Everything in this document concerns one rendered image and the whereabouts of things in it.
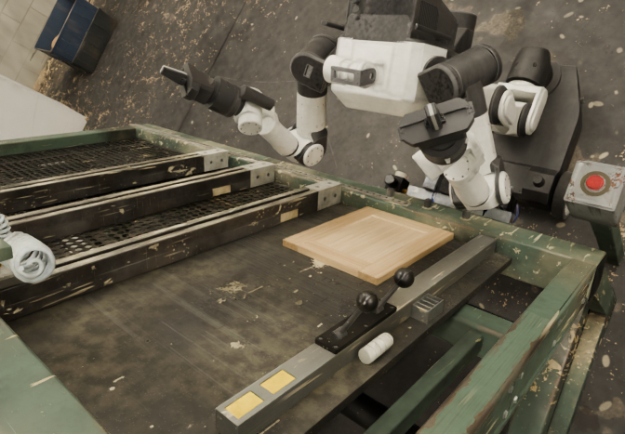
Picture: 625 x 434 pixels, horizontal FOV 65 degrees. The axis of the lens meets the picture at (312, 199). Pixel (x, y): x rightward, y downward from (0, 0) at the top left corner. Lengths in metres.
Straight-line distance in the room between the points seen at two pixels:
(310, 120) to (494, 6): 1.72
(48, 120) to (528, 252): 4.30
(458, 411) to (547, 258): 0.72
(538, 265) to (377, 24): 0.76
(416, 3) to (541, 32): 1.63
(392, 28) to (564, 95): 1.30
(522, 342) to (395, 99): 0.61
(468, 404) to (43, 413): 0.58
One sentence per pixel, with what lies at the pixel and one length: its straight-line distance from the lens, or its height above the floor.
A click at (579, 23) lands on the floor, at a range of 2.80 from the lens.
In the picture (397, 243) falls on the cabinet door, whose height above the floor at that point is 1.05.
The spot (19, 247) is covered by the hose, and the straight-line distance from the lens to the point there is 0.93.
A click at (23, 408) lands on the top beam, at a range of 0.76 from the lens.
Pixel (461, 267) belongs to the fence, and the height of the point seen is 1.09.
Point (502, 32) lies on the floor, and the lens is 2.87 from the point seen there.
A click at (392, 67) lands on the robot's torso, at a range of 1.24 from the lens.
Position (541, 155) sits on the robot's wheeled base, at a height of 0.17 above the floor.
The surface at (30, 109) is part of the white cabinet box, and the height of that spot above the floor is 0.49.
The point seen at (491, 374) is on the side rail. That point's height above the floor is 1.42.
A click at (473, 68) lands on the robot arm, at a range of 1.17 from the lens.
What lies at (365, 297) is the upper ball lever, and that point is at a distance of 0.82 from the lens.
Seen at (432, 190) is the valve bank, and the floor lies 0.74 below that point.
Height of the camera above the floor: 2.29
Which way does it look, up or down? 52 degrees down
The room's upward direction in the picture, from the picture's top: 61 degrees counter-clockwise
